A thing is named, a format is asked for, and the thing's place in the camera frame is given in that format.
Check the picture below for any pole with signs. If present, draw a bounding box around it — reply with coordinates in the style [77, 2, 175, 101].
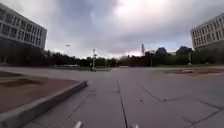
[91, 48, 98, 70]

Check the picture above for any row of dark trees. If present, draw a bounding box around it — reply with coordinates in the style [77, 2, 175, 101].
[0, 45, 224, 68]

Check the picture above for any distant slim tower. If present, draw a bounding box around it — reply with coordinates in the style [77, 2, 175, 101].
[140, 43, 146, 56]

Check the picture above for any grey paved plaza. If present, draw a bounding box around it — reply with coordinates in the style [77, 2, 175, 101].
[0, 65, 224, 128]

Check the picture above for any thin pole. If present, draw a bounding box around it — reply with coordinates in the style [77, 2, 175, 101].
[188, 51, 193, 68]

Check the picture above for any grey stone kerb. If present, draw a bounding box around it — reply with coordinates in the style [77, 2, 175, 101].
[0, 79, 88, 128]

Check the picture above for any brown earth bed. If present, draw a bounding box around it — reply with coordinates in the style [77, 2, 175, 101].
[163, 68, 224, 76]

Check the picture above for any reddish-brown ground bed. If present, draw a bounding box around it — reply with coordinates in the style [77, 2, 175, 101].
[0, 77, 81, 114]

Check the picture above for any large pale grid-window building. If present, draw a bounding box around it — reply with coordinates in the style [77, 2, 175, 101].
[0, 3, 48, 64]

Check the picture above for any pale multi-storey building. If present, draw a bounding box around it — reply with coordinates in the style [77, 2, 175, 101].
[190, 13, 224, 51]

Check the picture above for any dark grass strip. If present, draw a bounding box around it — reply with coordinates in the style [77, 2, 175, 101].
[0, 70, 24, 78]

